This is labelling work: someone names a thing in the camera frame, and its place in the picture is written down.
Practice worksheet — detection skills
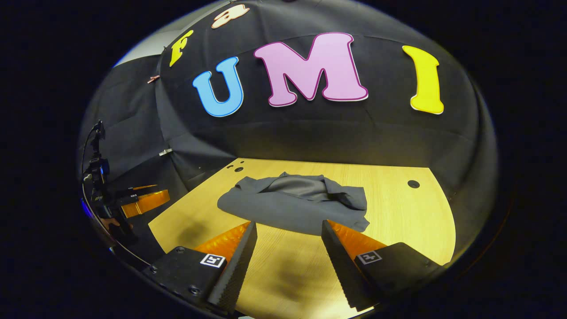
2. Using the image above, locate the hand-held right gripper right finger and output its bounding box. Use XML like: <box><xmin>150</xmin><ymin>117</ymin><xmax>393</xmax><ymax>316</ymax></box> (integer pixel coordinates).
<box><xmin>321</xmin><ymin>220</ymin><xmax>446</xmax><ymax>313</ymax></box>

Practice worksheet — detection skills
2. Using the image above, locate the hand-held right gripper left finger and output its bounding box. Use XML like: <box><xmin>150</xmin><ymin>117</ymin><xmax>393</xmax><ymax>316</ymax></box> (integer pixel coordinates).
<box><xmin>142</xmin><ymin>222</ymin><xmax>258</xmax><ymax>316</ymax></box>

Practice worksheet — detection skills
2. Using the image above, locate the grey shirt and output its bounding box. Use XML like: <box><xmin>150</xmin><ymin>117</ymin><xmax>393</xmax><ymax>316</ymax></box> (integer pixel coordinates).
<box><xmin>217</xmin><ymin>172</ymin><xmax>370</xmax><ymax>236</ymax></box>

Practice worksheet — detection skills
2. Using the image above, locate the black backdrop cloth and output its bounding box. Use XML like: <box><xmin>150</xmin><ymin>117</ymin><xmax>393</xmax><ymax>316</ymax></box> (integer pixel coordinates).
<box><xmin>78</xmin><ymin>0</ymin><xmax>499</xmax><ymax>266</ymax></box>

